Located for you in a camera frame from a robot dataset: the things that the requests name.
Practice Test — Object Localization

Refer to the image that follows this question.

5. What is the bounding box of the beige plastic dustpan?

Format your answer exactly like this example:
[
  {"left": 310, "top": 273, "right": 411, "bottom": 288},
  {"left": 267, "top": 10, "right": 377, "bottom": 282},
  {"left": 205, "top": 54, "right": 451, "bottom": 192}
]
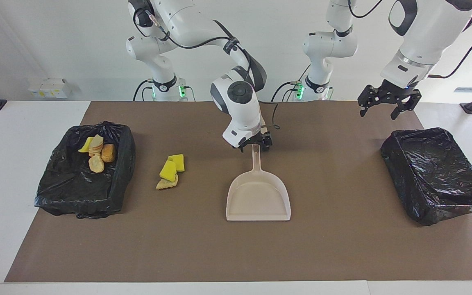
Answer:
[{"left": 226, "top": 144, "right": 292, "bottom": 222}]

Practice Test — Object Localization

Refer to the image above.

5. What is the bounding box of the yellow sponge block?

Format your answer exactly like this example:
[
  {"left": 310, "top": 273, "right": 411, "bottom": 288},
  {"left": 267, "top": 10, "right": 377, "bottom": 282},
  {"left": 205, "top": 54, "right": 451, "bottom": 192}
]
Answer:
[
  {"left": 159, "top": 160, "right": 177, "bottom": 182},
  {"left": 168, "top": 154, "right": 185, "bottom": 172}
]

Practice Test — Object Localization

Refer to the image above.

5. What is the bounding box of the small beige crumbly foam piece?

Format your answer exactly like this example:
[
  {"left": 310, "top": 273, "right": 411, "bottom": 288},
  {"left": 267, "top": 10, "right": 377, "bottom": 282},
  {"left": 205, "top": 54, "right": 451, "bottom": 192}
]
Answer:
[{"left": 156, "top": 175, "right": 179, "bottom": 191}]

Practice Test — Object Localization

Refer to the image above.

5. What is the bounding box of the brown bread shaped foam piece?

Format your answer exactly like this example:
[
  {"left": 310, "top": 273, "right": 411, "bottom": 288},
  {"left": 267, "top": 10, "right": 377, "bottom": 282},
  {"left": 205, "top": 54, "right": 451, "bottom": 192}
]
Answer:
[{"left": 101, "top": 144, "right": 116, "bottom": 163}]

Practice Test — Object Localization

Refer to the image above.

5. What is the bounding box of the pale beige foam chunk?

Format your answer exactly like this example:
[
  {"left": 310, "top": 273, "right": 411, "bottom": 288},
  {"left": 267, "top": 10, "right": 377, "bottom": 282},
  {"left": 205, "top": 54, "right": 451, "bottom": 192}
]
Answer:
[{"left": 88, "top": 134, "right": 104, "bottom": 157}]

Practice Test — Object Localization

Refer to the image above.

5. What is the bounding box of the yellowish beige foam chunk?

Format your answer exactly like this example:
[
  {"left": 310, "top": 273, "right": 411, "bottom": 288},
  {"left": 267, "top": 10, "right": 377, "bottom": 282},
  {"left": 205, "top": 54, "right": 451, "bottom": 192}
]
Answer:
[{"left": 88, "top": 154, "right": 105, "bottom": 173}]

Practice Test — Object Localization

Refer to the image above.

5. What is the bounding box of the black bag lined bin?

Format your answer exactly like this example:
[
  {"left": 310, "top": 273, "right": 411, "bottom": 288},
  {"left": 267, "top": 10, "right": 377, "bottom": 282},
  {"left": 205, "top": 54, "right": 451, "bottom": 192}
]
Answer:
[
  {"left": 380, "top": 127, "right": 472, "bottom": 227},
  {"left": 34, "top": 121, "right": 137, "bottom": 219}
]

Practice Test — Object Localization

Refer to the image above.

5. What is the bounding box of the brown table mat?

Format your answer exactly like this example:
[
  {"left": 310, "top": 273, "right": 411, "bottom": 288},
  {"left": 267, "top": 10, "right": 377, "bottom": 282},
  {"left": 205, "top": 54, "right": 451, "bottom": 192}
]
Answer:
[{"left": 5, "top": 101, "right": 472, "bottom": 282}]

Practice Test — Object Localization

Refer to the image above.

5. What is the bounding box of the white box with yellow label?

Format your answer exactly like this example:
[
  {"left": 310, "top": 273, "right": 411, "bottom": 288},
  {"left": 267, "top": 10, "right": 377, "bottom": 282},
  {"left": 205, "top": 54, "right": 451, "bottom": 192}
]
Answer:
[{"left": 28, "top": 79, "right": 72, "bottom": 99}]

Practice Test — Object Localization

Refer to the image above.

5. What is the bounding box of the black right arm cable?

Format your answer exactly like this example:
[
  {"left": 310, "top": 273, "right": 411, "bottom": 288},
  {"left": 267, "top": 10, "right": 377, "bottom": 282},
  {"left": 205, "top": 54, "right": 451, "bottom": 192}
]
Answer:
[{"left": 134, "top": 8, "right": 281, "bottom": 131}]

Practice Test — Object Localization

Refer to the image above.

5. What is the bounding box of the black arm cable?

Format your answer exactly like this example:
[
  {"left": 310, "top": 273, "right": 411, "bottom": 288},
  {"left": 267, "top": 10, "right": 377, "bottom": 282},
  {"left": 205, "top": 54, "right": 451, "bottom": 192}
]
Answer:
[
  {"left": 134, "top": 8, "right": 281, "bottom": 131},
  {"left": 349, "top": 0, "right": 472, "bottom": 78}
]

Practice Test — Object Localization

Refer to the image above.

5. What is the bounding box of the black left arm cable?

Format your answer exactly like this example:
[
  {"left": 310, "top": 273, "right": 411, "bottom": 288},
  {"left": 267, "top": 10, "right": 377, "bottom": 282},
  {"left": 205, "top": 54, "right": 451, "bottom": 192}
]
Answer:
[{"left": 349, "top": 0, "right": 472, "bottom": 78}]

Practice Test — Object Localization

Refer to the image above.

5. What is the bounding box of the black left base cable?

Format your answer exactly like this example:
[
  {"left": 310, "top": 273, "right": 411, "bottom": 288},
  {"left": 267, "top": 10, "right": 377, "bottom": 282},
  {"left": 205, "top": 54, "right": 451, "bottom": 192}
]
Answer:
[{"left": 272, "top": 81, "right": 302, "bottom": 102}]

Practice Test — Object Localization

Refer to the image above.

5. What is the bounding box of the black base cable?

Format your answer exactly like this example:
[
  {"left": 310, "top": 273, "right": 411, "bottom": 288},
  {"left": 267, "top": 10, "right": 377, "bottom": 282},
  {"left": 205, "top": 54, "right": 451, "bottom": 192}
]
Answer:
[
  {"left": 272, "top": 81, "right": 302, "bottom": 102},
  {"left": 133, "top": 80, "right": 155, "bottom": 102}
]

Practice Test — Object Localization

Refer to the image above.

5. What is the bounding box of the black right base cable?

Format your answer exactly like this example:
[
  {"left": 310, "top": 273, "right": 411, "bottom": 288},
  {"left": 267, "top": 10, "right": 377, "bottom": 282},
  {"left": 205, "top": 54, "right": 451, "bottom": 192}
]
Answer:
[{"left": 133, "top": 80, "right": 155, "bottom": 102}]

